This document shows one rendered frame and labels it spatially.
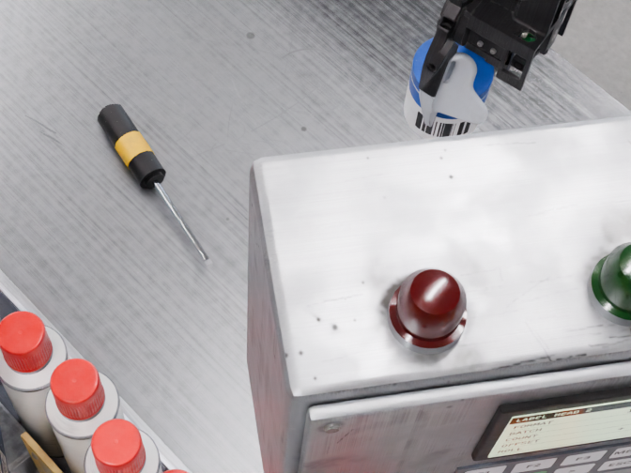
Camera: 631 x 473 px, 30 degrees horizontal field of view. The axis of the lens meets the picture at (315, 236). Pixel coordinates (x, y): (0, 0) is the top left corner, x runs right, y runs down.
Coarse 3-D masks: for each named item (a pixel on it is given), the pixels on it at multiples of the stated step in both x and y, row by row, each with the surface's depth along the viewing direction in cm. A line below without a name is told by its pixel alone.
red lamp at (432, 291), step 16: (416, 272) 38; (432, 272) 38; (448, 272) 38; (400, 288) 38; (416, 288) 38; (432, 288) 37; (448, 288) 38; (400, 304) 38; (416, 304) 37; (432, 304) 37; (448, 304) 37; (464, 304) 38; (400, 320) 38; (416, 320) 37; (432, 320) 37; (448, 320) 37; (464, 320) 39; (400, 336) 38; (416, 336) 38; (432, 336) 38; (448, 336) 38; (416, 352) 39; (432, 352) 39
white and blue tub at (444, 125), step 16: (464, 48) 102; (416, 64) 101; (480, 64) 101; (416, 80) 100; (480, 80) 100; (416, 96) 101; (480, 96) 100; (416, 112) 103; (416, 128) 105; (432, 128) 103; (448, 128) 103; (464, 128) 103
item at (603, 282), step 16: (608, 256) 39; (624, 256) 38; (592, 272) 40; (608, 272) 39; (624, 272) 38; (592, 288) 40; (608, 288) 39; (624, 288) 38; (608, 304) 39; (624, 304) 39; (608, 320) 40; (624, 320) 39
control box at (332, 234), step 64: (576, 128) 43; (256, 192) 42; (320, 192) 41; (384, 192) 42; (448, 192) 42; (512, 192) 42; (576, 192) 42; (256, 256) 44; (320, 256) 40; (384, 256) 40; (448, 256) 41; (512, 256) 41; (576, 256) 41; (256, 320) 48; (320, 320) 39; (384, 320) 39; (512, 320) 40; (576, 320) 40; (256, 384) 53; (320, 384) 38; (384, 384) 38; (448, 384) 39; (512, 384) 39; (576, 384) 39; (320, 448) 41; (384, 448) 42; (448, 448) 44; (576, 448) 47
